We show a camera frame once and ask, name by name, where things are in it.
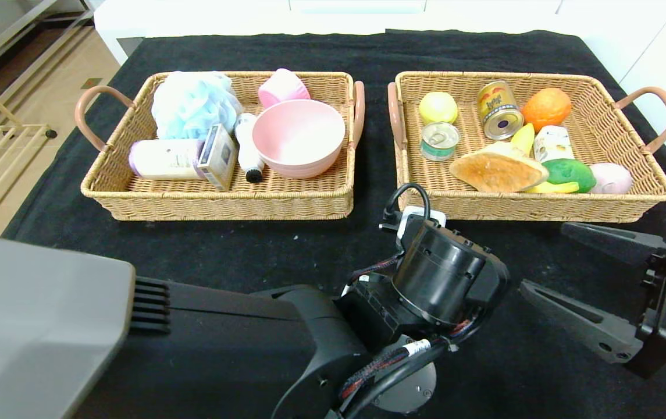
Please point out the toy croissant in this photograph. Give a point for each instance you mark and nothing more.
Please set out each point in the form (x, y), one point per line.
(495, 171)

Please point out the yellow toy banana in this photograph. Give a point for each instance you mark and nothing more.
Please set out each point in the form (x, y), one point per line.
(523, 139)

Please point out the pink plastic bowl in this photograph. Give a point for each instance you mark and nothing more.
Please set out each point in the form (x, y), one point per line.
(298, 137)

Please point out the playing card box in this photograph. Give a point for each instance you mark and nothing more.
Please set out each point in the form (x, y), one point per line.
(219, 157)

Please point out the purple lidded bag roll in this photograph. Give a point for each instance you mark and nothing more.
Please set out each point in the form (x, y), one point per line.
(164, 160)

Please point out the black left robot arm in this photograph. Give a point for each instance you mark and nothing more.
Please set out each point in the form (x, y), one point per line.
(222, 349)

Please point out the pale pink toy bun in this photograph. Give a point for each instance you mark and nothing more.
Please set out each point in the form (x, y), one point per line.
(612, 179)

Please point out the green toy mango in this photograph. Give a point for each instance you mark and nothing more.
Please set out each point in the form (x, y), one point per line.
(574, 173)

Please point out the small white juice carton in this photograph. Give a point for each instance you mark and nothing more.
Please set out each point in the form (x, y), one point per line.
(554, 144)

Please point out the toy orange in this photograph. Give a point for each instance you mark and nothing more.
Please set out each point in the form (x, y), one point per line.
(547, 109)

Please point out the gold red drink can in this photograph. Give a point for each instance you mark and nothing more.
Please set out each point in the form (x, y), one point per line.
(498, 112)

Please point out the small green label tin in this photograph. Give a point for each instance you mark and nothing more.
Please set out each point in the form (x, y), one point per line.
(440, 141)

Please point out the yellow toy lemon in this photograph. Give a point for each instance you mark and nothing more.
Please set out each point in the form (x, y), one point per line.
(437, 107)

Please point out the black tablecloth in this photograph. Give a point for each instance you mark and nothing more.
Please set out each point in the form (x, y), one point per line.
(251, 250)

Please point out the pink plastic scoop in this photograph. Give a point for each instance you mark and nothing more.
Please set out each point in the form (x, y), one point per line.
(283, 86)

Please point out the white bottle black cap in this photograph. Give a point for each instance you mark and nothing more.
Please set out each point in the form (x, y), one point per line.
(245, 148)

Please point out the blue mesh bath pouf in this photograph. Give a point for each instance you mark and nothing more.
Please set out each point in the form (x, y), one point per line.
(190, 107)

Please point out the white side table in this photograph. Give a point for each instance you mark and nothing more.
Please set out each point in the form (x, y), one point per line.
(123, 23)

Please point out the wooden wheeled rack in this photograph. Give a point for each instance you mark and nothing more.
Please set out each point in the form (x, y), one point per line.
(7, 152)

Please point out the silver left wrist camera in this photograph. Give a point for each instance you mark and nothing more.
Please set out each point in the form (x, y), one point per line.
(434, 216)

